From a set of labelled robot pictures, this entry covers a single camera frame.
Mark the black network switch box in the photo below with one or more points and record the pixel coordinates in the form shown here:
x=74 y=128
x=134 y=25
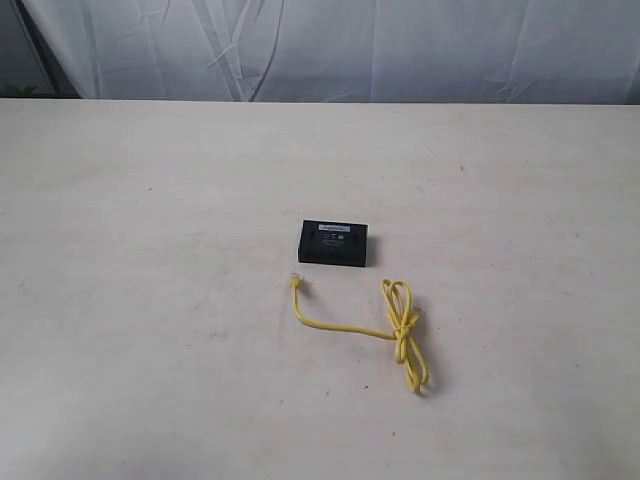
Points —
x=333 y=243

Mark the white wrinkled backdrop curtain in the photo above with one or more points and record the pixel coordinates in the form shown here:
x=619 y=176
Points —
x=584 y=52

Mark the green plant leaves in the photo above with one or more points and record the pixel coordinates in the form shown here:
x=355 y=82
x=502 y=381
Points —
x=15 y=91

